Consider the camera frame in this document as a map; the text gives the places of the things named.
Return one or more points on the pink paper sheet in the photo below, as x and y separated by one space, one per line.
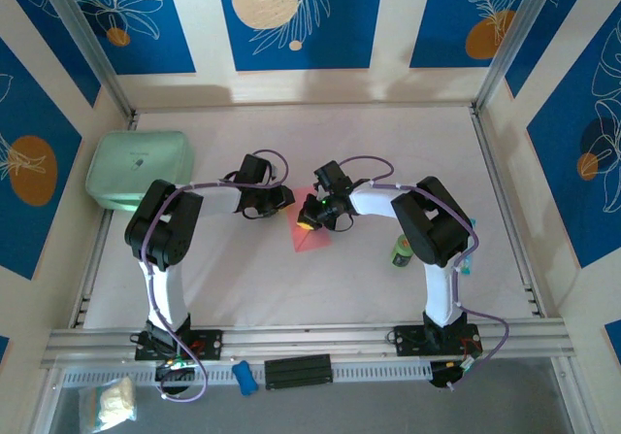
310 242

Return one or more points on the mint green zip pouch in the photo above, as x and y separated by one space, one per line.
140 162

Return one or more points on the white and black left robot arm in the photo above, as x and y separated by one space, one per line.
162 293

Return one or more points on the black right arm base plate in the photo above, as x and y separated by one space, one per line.
407 339

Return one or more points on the green can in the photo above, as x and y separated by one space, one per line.
401 252

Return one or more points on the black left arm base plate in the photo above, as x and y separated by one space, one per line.
211 344

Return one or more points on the aluminium frame rail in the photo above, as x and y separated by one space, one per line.
310 342

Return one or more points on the green circuit board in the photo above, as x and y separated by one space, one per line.
177 365
468 363

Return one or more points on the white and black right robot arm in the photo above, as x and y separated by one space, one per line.
439 293

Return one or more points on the blue and white sachet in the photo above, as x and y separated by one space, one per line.
465 265

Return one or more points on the aluminium side rail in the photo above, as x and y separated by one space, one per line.
89 278
509 220

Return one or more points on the blue bone-shaped toy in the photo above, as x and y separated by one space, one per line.
244 378

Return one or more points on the black ribbed block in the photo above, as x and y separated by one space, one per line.
298 372

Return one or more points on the aluminium frame post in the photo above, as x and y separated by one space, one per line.
519 31
87 41

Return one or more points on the white crumpled bag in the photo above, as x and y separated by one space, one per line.
114 402

